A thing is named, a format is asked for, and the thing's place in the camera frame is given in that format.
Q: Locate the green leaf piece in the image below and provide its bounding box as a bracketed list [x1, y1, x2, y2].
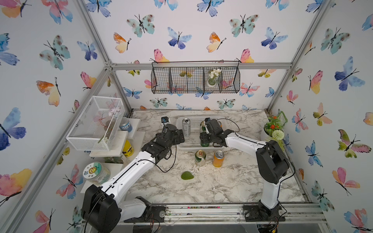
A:
[181, 171, 194, 180]

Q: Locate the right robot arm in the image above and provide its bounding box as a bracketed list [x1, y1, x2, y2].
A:
[200, 118, 290, 222]

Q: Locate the white mesh box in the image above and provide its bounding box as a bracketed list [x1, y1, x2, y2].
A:
[66, 96, 125, 151]

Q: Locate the blue cup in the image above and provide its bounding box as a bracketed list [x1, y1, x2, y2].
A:
[119, 117, 133, 133]

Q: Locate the potted artificial plant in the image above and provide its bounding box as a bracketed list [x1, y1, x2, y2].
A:
[260, 114, 285, 151]

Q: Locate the white stepped shelf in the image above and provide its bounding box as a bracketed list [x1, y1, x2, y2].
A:
[89, 118, 145, 178]

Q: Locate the metal base rail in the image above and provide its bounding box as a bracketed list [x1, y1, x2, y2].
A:
[83, 202, 327, 226]

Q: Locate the yellow canister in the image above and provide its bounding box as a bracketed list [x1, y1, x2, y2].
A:
[122, 140, 134, 157]

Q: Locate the green white beer can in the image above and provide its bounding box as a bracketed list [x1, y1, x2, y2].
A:
[200, 120, 207, 133]
[195, 150, 207, 167]

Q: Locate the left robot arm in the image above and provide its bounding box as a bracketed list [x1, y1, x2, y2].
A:
[82, 123, 185, 233]

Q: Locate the orange juice can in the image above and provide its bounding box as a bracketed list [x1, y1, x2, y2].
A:
[213, 150, 224, 168]

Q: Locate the white plastic perforated basket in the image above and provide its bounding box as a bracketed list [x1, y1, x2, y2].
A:
[176, 115, 228, 152]

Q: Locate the silver tall drink can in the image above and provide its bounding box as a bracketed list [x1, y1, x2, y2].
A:
[182, 118, 191, 137]

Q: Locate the black wire wall basket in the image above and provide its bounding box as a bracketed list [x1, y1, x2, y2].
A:
[151, 61, 241, 94]

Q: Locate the white flower vase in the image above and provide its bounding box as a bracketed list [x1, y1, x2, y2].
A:
[207, 69, 221, 87]

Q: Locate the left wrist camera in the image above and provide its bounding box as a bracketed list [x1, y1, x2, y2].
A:
[161, 116, 170, 125]

